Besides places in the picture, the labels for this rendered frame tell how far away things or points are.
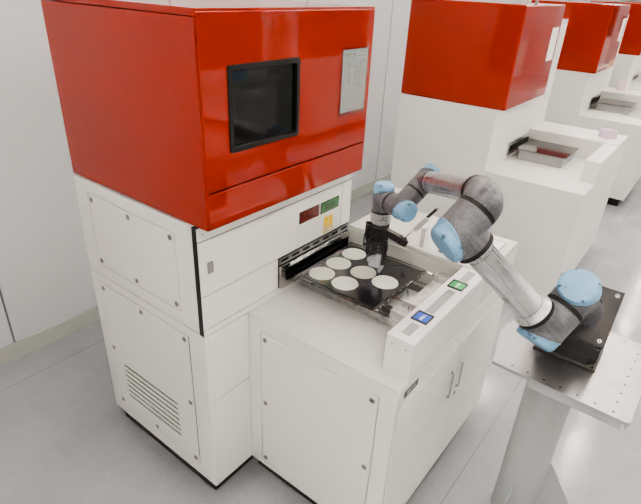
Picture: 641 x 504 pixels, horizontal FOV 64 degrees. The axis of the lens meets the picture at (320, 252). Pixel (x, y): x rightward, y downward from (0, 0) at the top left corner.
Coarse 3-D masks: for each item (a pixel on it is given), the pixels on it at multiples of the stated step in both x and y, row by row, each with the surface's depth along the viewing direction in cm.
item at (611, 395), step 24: (504, 336) 178; (504, 360) 167; (528, 360) 167; (552, 360) 168; (600, 360) 169; (624, 360) 169; (528, 384) 161; (552, 384) 158; (576, 384) 158; (600, 384) 159; (624, 384) 159; (576, 408) 154; (600, 408) 149; (624, 408) 150
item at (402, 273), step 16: (336, 256) 208; (368, 256) 209; (304, 272) 196; (336, 272) 197; (384, 272) 198; (400, 272) 199; (416, 272) 199; (336, 288) 186; (368, 288) 188; (368, 304) 178
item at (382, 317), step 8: (312, 288) 199; (320, 288) 196; (328, 296) 195; (336, 296) 192; (344, 304) 191; (352, 304) 188; (360, 312) 187; (368, 312) 185; (376, 312) 183; (384, 320) 181
